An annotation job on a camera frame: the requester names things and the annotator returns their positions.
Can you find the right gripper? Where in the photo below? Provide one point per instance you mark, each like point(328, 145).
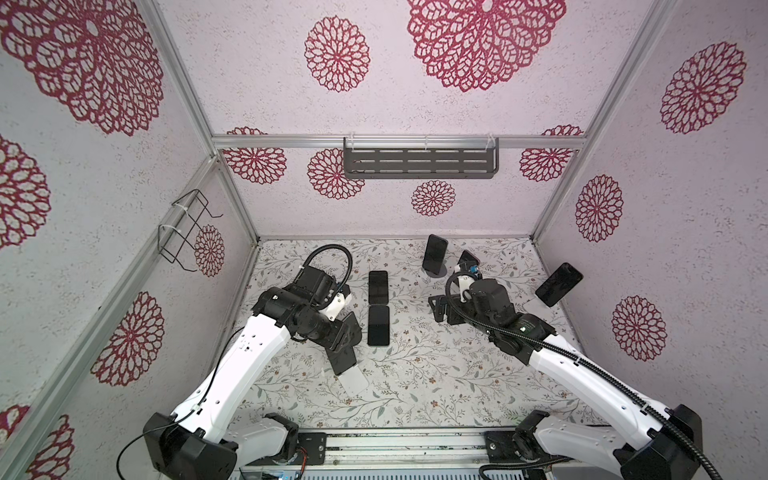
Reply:
point(454, 304)

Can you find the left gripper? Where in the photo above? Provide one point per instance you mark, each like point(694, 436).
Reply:
point(335, 335)

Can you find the phone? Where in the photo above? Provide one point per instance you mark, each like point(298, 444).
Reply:
point(468, 261)
point(342, 360)
point(378, 333)
point(435, 251)
point(378, 287)
point(558, 284)

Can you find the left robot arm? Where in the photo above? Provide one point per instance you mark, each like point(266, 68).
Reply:
point(196, 440)

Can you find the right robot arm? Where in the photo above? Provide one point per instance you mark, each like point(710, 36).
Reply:
point(641, 439)

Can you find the dark grey round stand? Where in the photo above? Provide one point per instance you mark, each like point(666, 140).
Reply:
point(352, 330)

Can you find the rear grey round stand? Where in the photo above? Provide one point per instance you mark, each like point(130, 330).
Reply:
point(442, 272)

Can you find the white phone stand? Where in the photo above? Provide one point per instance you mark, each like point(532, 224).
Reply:
point(353, 381)

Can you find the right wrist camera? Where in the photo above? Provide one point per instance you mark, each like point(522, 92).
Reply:
point(467, 275)

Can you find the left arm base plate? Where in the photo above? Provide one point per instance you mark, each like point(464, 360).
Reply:
point(310, 450)

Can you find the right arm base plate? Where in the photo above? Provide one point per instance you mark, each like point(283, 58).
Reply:
point(501, 447)

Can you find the grey slotted wall shelf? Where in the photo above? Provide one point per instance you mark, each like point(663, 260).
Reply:
point(423, 163)

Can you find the black wire wall rack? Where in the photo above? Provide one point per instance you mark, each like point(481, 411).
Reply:
point(192, 242)

